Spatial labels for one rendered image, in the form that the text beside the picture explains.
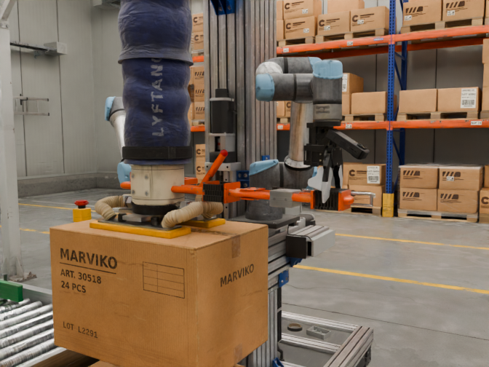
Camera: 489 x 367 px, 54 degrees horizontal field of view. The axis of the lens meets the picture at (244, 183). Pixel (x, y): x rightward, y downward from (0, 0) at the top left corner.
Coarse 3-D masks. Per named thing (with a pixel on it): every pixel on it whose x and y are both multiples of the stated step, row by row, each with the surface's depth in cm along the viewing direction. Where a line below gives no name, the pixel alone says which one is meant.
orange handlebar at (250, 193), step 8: (120, 184) 164; (128, 184) 161; (184, 184) 175; (176, 192) 152; (184, 192) 150; (192, 192) 148; (200, 192) 146; (232, 192) 140; (240, 192) 139; (248, 192) 137; (256, 192) 136; (264, 192) 135; (304, 192) 133; (296, 200) 130; (304, 200) 128; (344, 200) 123; (352, 200) 124
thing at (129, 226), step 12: (120, 216) 154; (156, 216) 148; (96, 228) 154; (108, 228) 151; (120, 228) 149; (132, 228) 146; (144, 228) 145; (156, 228) 143; (168, 228) 143; (180, 228) 145
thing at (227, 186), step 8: (208, 184) 142; (216, 184) 141; (224, 184) 140; (232, 184) 143; (208, 192) 143; (216, 192) 142; (224, 192) 140; (208, 200) 142; (216, 200) 141; (224, 200) 140; (232, 200) 143
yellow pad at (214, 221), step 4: (188, 220) 160; (192, 220) 160; (200, 220) 158; (204, 220) 157; (208, 220) 159; (212, 220) 160; (216, 220) 160; (220, 220) 161; (224, 220) 162; (180, 224) 161; (184, 224) 160; (188, 224) 159; (192, 224) 158; (196, 224) 157; (200, 224) 156; (204, 224) 155; (208, 224) 155; (212, 224) 157; (216, 224) 158; (220, 224) 161
